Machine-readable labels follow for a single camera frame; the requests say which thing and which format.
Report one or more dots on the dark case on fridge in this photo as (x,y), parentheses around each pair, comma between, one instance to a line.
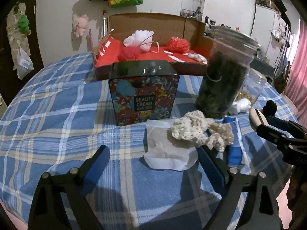
(266,0)

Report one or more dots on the black crochet ball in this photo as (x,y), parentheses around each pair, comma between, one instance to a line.
(269,106)

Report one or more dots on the hanging clear plastic bag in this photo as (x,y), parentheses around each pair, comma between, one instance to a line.
(19,52)

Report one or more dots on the row of cosmetic bottles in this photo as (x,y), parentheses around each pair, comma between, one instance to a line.
(211,25)

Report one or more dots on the beige powder puff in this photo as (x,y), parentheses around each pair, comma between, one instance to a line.
(255,118)

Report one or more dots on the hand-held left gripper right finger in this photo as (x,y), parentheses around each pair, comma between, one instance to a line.
(211,166)

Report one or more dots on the dark brown door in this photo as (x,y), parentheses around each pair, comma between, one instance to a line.
(36,40)

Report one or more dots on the cardboard box red inside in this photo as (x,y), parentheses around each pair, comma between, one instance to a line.
(148,26)

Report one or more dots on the small jar of yellow capsules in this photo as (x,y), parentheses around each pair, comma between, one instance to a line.
(255,86)

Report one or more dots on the large glass jar metal lid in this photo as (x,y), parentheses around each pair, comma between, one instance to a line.
(223,81)

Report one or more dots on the coral red mesh loofah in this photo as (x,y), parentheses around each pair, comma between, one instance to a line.
(178,44)

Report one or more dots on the green plush toy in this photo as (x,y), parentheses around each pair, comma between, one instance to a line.
(24,25)

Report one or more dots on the white mesh bath loofah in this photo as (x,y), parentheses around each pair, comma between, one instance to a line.
(139,40)

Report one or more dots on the wall mirror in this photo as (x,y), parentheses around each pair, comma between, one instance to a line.
(191,0)

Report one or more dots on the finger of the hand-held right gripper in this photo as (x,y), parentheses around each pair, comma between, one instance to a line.
(278,123)
(273,135)

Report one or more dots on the cream crochet scrubber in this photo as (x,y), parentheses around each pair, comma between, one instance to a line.
(199,129)

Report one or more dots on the pink plush toy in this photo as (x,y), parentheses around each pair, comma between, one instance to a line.
(79,25)

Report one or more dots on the pink stick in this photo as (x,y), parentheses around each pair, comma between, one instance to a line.
(90,37)

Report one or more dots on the pink curtain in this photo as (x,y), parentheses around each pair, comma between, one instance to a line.
(297,64)

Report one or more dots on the white rack with hanging items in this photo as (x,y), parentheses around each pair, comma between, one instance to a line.
(283,40)

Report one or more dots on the desk with dark cloth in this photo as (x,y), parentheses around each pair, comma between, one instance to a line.
(262,63)

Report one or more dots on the small red crochet ball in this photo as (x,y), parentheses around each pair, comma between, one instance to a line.
(129,54)

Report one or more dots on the blue packet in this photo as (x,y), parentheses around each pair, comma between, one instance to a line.
(233,151)

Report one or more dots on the blue plaid blanket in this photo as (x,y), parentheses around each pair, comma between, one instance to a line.
(60,124)

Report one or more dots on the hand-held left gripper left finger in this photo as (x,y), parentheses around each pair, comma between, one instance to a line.
(98,165)

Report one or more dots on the floral print tin box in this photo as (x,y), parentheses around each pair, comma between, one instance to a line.
(144,93)

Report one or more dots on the white fridge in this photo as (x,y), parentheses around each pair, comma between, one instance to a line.
(263,28)

